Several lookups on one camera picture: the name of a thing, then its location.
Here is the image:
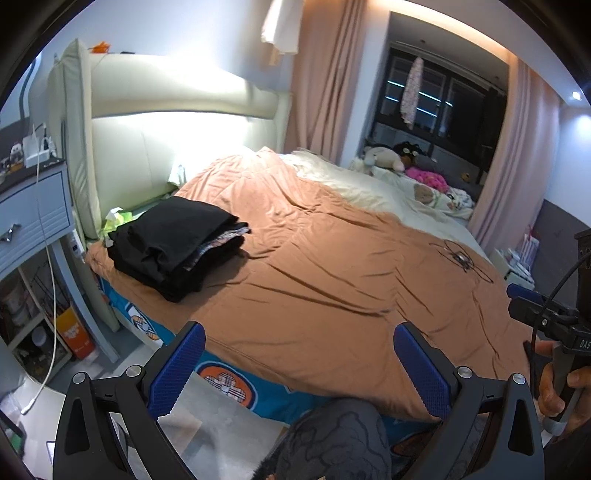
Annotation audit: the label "black pants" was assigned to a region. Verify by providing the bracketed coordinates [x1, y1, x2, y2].
[107, 196, 238, 281]

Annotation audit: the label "person's right hand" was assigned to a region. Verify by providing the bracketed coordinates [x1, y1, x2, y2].
[535, 340, 590, 429]

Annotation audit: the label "blue cartoon bed sheet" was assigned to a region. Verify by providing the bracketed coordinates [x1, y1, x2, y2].
[98, 276, 435, 458]

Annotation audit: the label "stack of folded clothes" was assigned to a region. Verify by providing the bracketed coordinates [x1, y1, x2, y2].
[106, 196, 250, 303]

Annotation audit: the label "orange bag under nightstand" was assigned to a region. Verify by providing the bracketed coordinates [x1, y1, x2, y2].
[56, 307, 95, 360]

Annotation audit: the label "orange-brown blanket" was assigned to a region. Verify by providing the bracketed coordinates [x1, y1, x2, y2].
[86, 148, 531, 421]

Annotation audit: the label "green tissue pack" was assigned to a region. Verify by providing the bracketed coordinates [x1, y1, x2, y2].
[99, 207, 134, 248]

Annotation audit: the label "white bed sheet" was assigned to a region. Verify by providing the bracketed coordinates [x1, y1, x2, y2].
[279, 150, 487, 259]

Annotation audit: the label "grey blue nightstand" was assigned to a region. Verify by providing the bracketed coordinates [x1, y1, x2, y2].
[1, 160, 120, 392]

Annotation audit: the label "plush toys on bed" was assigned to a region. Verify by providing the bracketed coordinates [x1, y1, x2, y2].
[349, 141, 475, 222]

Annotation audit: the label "cream padded headboard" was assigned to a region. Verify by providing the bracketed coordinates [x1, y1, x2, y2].
[46, 40, 291, 241]

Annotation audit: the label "pink curtain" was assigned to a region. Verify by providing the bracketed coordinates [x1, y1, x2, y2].
[286, 1, 369, 163]

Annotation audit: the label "black cable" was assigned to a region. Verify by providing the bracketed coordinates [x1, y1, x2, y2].
[528, 253, 591, 398]

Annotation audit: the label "white charging cable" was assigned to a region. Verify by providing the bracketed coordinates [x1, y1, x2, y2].
[20, 124, 59, 416]

